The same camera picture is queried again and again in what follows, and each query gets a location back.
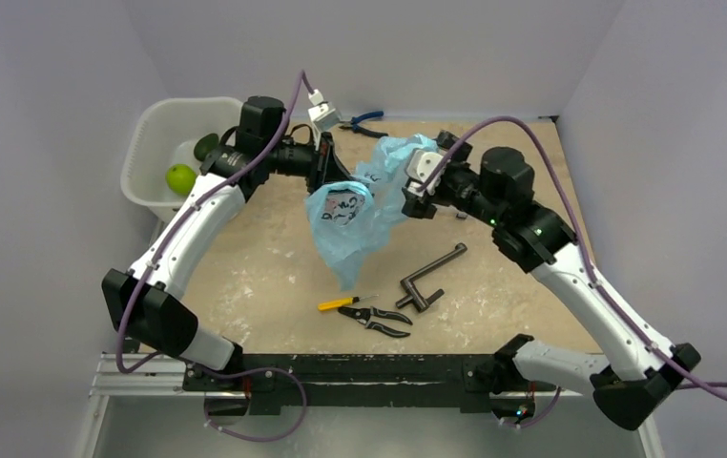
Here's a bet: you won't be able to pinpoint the green fake apple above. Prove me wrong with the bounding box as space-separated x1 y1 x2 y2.
165 164 198 197

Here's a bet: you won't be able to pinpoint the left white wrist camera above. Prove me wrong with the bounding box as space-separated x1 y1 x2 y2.
307 89 343 133

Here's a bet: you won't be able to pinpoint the light blue plastic bag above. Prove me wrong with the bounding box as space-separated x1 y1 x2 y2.
304 134 438 291

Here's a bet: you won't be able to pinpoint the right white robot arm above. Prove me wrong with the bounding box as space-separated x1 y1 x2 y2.
403 147 700 430

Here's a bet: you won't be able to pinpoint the black handled pliers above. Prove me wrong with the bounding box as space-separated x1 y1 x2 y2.
338 306 413 339

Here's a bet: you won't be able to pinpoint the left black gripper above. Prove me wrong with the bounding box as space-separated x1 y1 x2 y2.
264 130 360 196

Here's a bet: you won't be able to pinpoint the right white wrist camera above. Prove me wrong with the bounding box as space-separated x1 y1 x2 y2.
405 149 443 197

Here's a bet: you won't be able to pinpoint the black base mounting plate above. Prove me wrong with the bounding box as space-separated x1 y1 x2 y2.
182 354 555 415

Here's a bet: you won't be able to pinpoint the white plastic basin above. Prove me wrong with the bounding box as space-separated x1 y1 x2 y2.
120 96 242 223

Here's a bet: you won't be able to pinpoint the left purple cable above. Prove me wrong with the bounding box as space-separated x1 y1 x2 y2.
114 69 308 444

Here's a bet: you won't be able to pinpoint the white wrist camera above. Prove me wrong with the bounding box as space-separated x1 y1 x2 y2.
405 149 443 197
307 89 343 133

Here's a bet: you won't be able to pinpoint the yellow handled screwdriver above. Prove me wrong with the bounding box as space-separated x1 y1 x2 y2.
317 294 377 312

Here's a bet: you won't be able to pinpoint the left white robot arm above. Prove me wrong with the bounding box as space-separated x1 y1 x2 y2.
101 90 351 390

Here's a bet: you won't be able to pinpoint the aluminium extrusion rail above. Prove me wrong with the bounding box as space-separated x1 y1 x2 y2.
94 350 610 393

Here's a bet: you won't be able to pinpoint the blue handled pliers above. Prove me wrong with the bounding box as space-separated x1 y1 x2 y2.
339 111 390 140

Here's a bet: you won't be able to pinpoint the dark metal crank handle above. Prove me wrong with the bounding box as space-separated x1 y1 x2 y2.
395 242 468 313

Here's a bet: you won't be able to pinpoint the dark green fake avocado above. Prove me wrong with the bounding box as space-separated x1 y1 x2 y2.
193 133 220 162

